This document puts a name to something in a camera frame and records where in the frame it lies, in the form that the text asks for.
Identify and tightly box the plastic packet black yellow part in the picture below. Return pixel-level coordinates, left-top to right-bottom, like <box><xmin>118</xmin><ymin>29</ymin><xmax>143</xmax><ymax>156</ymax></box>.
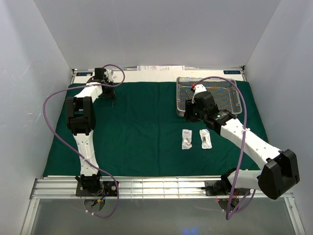
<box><xmin>200</xmin><ymin>129</ymin><xmax>212</xmax><ymax>149</ymax></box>

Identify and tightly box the left blue label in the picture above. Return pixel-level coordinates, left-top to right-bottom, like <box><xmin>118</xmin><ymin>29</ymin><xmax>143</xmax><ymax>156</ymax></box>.
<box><xmin>76</xmin><ymin>71</ymin><xmax>93</xmax><ymax>76</ymax></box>

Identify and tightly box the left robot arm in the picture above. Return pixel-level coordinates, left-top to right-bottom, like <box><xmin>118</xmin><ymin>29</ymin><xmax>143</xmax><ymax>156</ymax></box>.
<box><xmin>66</xmin><ymin>68</ymin><xmax>115</xmax><ymax>196</ymax></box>

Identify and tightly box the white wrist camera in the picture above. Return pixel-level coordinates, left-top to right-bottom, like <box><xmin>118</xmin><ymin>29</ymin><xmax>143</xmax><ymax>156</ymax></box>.
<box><xmin>107</xmin><ymin>69</ymin><xmax>116</xmax><ymax>83</ymax></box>
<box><xmin>191</xmin><ymin>84</ymin><xmax>207</xmax><ymax>103</ymax></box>

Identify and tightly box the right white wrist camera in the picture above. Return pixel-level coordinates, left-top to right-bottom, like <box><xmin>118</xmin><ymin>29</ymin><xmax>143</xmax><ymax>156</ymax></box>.
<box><xmin>191</xmin><ymin>84</ymin><xmax>207</xmax><ymax>103</ymax></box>

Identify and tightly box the purple cable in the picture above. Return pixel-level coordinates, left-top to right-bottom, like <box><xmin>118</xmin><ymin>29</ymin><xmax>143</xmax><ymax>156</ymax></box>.
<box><xmin>192</xmin><ymin>76</ymin><xmax>257</xmax><ymax>220</ymax></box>
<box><xmin>43</xmin><ymin>64</ymin><xmax>127</xmax><ymax>218</ymax></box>

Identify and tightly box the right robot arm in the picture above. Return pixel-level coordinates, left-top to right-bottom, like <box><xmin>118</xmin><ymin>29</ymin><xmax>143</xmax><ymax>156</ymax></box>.
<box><xmin>184</xmin><ymin>85</ymin><xmax>300</xmax><ymax>200</ymax></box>

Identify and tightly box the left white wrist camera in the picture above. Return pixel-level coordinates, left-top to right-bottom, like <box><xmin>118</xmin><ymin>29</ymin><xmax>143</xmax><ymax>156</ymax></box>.
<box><xmin>107</xmin><ymin>69</ymin><xmax>116</xmax><ymax>83</ymax></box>

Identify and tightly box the green surgical cloth wrap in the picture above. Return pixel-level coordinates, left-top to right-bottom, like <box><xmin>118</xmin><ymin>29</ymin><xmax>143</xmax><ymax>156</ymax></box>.
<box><xmin>43</xmin><ymin>81</ymin><xmax>268</xmax><ymax>177</ymax></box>

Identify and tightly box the right blue label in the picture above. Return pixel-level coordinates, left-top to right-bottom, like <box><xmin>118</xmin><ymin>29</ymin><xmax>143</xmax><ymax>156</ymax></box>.
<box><xmin>223</xmin><ymin>70</ymin><xmax>241</xmax><ymax>74</ymax></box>

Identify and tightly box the blue label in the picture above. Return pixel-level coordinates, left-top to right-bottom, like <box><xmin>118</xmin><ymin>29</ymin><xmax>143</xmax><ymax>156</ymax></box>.
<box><xmin>223</xmin><ymin>70</ymin><xmax>241</xmax><ymax>74</ymax></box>
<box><xmin>76</xmin><ymin>71</ymin><xmax>93</xmax><ymax>76</ymax></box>

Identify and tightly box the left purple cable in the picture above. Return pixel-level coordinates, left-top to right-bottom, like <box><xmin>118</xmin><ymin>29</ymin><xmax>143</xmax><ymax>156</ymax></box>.
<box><xmin>43</xmin><ymin>64</ymin><xmax>127</xmax><ymax>218</ymax></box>

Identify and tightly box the aluminium front rail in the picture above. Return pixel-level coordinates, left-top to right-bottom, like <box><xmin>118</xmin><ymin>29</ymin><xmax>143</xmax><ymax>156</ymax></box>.
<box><xmin>30</xmin><ymin>177</ymin><xmax>293</xmax><ymax>200</ymax></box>

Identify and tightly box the white paper sheet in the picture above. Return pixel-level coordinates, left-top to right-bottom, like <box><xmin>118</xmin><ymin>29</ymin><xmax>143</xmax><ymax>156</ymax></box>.
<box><xmin>137</xmin><ymin>65</ymin><xmax>185</xmax><ymax>71</ymax></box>

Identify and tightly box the plastic packet printed label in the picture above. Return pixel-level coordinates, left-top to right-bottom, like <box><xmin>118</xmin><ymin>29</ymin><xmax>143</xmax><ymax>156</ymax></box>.
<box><xmin>181</xmin><ymin>129</ymin><xmax>192</xmax><ymax>150</ymax></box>

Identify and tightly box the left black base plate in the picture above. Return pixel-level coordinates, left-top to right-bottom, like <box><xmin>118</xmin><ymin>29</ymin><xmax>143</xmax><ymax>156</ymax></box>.
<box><xmin>75</xmin><ymin>181</ymin><xmax>117</xmax><ymax>197</ymax></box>

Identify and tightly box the metal mesh instrument tray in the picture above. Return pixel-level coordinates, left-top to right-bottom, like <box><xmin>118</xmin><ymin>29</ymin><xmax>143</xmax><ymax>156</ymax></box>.
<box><xmin>176</xmin><ymin>77</ymin><xmax>242</xmax><ymax>117</ymax></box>

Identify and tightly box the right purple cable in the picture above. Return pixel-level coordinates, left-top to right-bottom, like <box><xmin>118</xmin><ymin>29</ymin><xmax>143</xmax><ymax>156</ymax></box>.
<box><xmin>192</xmin><ymin>76</ymin><xmax>257</xmax><ymax>220</ymax></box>

